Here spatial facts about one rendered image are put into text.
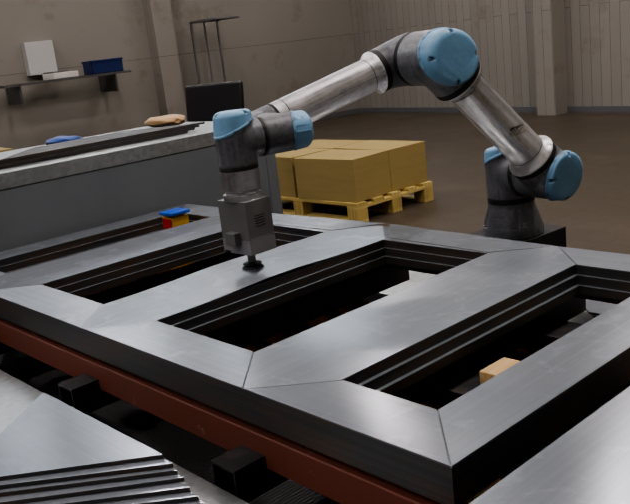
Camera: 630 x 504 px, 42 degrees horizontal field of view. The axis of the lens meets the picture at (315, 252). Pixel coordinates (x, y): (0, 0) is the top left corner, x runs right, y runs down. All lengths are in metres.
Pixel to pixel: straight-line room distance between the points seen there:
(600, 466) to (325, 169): 5.17
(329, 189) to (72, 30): 6.59
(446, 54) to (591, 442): 1.02
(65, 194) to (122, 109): 9.77
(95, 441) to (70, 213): 1.20
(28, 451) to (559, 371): 0.71
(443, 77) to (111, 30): 10.48
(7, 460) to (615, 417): 0.77
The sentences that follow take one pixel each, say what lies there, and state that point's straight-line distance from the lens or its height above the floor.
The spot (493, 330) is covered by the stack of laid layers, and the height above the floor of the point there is 0.83.
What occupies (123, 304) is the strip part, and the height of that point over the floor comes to 0.86.
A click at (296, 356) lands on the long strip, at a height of 0.86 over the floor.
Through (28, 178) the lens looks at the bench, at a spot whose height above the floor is 1.02.
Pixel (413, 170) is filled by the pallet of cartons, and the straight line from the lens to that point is 6.23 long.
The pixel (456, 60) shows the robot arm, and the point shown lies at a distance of 1.75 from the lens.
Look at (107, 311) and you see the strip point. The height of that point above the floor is 0.86.
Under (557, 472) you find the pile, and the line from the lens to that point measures 0.86.
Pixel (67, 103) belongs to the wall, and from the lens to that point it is 11.77.
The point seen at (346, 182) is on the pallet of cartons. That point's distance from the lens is 5.82.
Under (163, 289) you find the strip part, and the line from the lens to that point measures 1.58.
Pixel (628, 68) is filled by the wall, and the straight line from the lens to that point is 10.72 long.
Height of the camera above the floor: 1.28
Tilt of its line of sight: 14 degrees down
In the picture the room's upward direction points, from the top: 7 degrees counter-clockwise
